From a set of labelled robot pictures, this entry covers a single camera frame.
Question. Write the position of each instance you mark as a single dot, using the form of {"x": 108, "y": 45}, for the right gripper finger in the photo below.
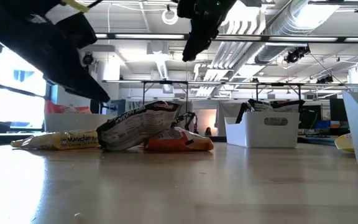
{"x": 197, "y": 43}

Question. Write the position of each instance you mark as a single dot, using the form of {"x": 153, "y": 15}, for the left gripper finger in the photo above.
{"x": 82, "y": 81}

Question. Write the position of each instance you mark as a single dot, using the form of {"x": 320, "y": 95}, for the black Maruchan noodle pack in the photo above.
{"x": 261, "y": 105}
{"x": 287, "y": 105}
{"x": 129, "y": 127}

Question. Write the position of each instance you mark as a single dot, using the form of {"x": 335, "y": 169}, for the black background robot arm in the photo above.
{"x": 186, "y": 117}

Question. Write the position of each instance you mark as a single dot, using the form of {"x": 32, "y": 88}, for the black ceiling spotlight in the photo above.
{"x": 325, "y": 79}
{"x": 297, "y": 53}
{"x": 88, "y": 59}

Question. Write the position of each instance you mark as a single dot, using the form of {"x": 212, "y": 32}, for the yellow tape strip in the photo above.
{"x": 76, "y": 5}

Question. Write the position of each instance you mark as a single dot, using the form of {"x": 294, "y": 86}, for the large bright window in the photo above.
{"x": 17, "y": 102}

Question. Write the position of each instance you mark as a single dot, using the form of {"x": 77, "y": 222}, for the white hanging cloth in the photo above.
{"x": 228, "y": 109}

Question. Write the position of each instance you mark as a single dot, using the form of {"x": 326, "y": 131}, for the person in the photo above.
{"x": 208, "y": 131}

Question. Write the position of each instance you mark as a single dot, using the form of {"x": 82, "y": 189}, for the blue box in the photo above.
{"x": 322, "y": 124}

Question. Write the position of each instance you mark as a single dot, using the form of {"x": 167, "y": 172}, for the black ceiling light rail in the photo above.
{"x": 148, "y": 36}

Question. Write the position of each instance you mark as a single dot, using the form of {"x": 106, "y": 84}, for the black metal frame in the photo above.
{"x": 144, "y": 90}
{"x": 299, "y": 93}

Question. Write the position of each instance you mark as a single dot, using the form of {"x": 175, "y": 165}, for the silver ventilation duct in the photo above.
{"x": 291, "y": 21}

